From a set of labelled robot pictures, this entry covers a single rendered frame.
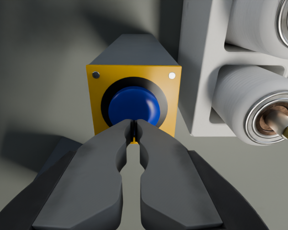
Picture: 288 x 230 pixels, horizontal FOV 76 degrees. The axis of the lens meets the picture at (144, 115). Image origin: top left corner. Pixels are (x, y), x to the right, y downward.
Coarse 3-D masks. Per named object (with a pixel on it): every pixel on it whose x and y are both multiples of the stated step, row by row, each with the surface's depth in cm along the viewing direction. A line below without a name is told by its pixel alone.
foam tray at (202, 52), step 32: (192, 0) 32; (224, 0) 23; (192, 32) 32; (224, 32) 25; (192, 64) 31; (224, 64) 27; (256, 64) 27; (192, 96) 31; (192, 128) 32; (224, 128) 32
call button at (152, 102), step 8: (128, 88) 14; (136, 88) 14; (144, 88) 14; (120, 96) 13; (128, 96) 13; (136, 96) 13; (144, 96) 13; (152, 96) 14; (112, 104) 14; (120, 104) 14; (128, 104) 14; (136, 104) 14; (144, 104) 14; (152, 104) 14; (112, 112) 14; (120, 112) 14; (128, 112) 14; (136, 112) 14; (144, 112) 14; (152, 112) 14; (112, 120) 14; (120, 120) 14; (152, 120) 14
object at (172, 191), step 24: (144, 120) 12; (144, 144) 10; (168, 144) 10; (144, 168) 10; (168, 168) 8; (192, 168) 8; (144, 192) 7; (168, 192) 7; (192, 192) 7; (144, 216) 7; (168, 216) 6; (192, 216) 6; (216, 216) 6
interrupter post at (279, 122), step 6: (270, 114) 22; (276, 114) 22; (282, 114) 22; (270, 120) 22; (276, 120) 21; (282, 120) 21; (270, 126) 22; (276, 126) 21; (282, 126) 20; (276, 132) 22; (282, 132) 20
